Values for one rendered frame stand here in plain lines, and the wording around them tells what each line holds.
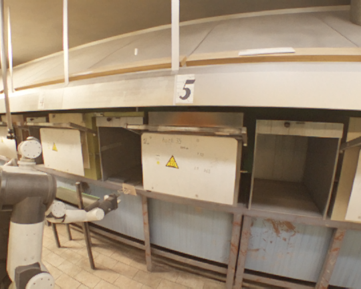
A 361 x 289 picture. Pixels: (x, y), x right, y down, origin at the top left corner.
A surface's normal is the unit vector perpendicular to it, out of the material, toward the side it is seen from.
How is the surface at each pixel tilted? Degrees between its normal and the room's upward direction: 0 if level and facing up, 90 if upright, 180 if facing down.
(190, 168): 90
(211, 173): 90
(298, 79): 80
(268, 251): 90
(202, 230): 90
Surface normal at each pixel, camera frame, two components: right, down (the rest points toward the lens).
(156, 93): -0.37, 0.00
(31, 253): 0.81, 0.00
